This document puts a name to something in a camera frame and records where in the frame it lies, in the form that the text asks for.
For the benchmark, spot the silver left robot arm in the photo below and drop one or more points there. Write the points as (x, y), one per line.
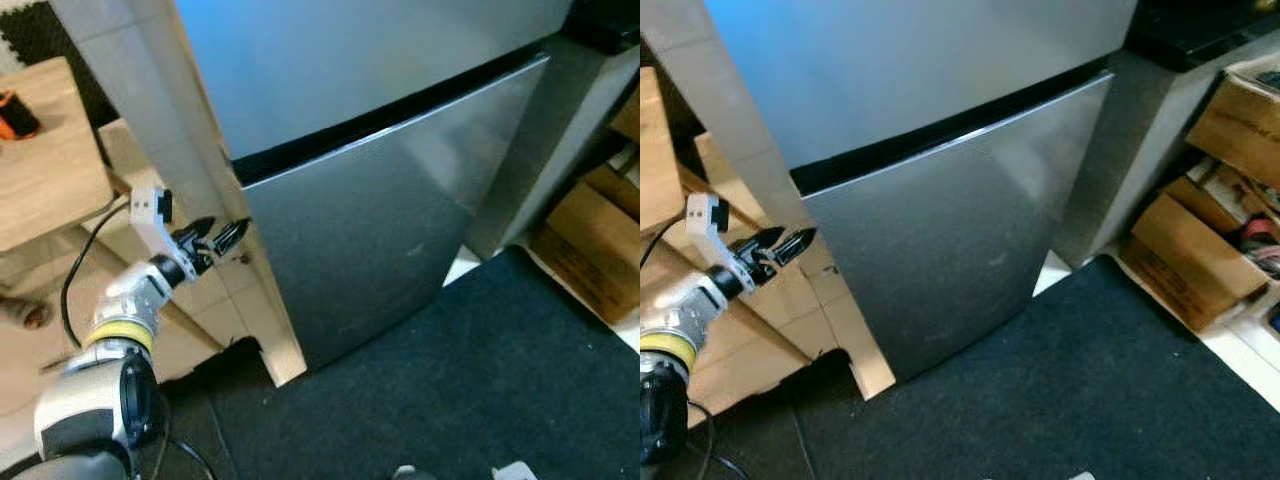
(120, 300)
(680, 310)

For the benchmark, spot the stainless steel fridge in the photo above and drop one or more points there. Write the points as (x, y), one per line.
(350, 220)
(920, 230)

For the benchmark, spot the beige tiled board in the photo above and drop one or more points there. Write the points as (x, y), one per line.
(190, 150)
(740, 130)

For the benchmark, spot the wooden table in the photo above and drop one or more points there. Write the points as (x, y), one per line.
(50, 180)

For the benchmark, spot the brown cardboard box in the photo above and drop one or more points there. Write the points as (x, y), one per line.
(1190, 255)
(590, 240)

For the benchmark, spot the person's sandalled foot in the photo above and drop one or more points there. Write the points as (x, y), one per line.
(25, 313)

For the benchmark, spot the orange black item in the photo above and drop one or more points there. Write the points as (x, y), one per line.
(15, 115)

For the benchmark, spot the grey cabinet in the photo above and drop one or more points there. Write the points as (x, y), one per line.
(540, 150)
(1120, 160)

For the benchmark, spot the black countertop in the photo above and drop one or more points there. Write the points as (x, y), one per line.
(605, 25)
(1190, 30)

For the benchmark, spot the open cardboard box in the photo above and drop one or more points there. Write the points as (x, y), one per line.
(1240, 130)

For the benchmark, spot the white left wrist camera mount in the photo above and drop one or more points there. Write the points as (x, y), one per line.
(148, 215)
(703, 225)

